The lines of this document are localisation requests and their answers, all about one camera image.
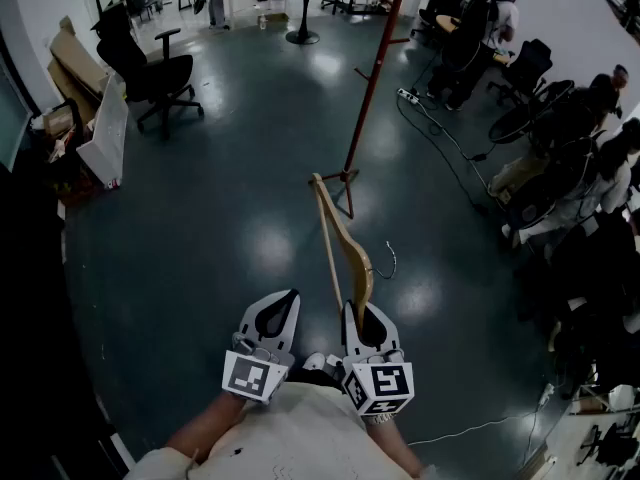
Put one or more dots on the black office chair with headrest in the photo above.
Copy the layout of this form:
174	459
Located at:
150	75

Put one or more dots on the black trousers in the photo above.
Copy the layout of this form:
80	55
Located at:
320	375

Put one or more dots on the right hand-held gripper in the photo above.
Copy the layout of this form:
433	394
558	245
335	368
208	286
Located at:
385	383

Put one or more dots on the flat cardboard boxes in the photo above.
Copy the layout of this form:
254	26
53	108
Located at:
75	58

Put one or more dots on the white shoe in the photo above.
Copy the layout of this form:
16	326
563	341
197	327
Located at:
315	360

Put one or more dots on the person's right forearm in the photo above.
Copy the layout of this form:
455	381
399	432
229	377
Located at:
395	443

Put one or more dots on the black round mesh chair back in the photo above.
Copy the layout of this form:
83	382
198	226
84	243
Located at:
535	208
530	113

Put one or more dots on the white board panel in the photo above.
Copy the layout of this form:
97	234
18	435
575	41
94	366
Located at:
107	133

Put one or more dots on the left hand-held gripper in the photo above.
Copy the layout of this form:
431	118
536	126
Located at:
250	378

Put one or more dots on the black cabinet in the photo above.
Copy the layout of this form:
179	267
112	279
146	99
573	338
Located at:
35	318

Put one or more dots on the wooden clothes hanger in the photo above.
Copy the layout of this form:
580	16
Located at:
361	268

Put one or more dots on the small brown carton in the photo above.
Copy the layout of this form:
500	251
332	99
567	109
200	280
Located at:
57	123

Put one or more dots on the white knit sweater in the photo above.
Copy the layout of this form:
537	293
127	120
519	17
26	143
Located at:
300	438

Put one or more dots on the round wooden table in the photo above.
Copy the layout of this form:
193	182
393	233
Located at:
445	22

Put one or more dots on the red-brown wooden coat rack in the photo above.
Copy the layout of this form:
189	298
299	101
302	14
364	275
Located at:
361	118

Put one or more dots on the person's left forearm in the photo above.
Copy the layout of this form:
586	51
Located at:
210	423

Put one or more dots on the black swivel chair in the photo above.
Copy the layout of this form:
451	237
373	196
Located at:
530	63

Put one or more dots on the white power strip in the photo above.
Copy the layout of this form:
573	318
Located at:
407	96

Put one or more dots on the beige bundle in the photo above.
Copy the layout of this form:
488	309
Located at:
515	173

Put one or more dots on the silver wristwatch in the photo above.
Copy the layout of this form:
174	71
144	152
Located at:
380	419

